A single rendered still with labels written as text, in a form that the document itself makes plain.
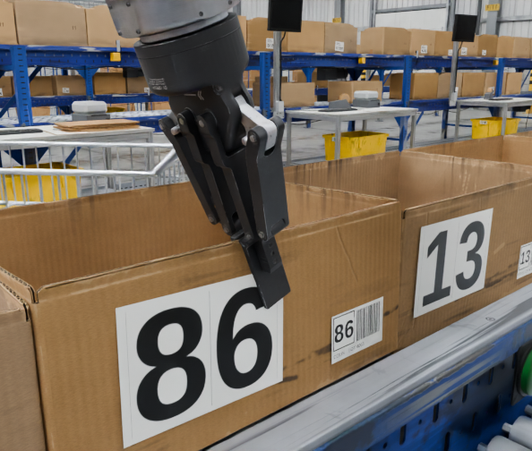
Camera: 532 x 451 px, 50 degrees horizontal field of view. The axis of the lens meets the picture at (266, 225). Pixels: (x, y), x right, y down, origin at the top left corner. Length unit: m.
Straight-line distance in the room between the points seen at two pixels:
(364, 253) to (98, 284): 0.28
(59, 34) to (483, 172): 4.55
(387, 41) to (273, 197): 7.62
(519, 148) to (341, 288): 0.91
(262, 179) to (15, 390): 0.21
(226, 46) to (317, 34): 6.63
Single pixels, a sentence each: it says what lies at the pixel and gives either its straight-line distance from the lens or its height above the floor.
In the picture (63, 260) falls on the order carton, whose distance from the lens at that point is 0.71.
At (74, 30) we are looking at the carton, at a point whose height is 1.51.
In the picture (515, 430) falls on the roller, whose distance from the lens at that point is 0.86.
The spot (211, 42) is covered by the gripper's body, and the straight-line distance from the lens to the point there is 0.39.
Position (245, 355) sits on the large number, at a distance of 0.50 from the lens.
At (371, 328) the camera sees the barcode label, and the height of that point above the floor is 0.93.
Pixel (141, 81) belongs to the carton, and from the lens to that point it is 10.33.
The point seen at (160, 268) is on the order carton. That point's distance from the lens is 0.43.
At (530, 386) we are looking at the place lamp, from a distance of 0.84.
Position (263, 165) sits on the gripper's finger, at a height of 1.13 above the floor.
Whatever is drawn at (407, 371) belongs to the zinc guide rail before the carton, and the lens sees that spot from 0.64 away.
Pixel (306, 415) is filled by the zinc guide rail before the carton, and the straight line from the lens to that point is 0.55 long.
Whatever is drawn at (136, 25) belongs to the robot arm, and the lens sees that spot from 0.39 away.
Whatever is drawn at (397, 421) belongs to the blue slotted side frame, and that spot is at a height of 0.86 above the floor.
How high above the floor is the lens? 1.20
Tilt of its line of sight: 15 degrees down
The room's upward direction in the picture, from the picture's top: straight up
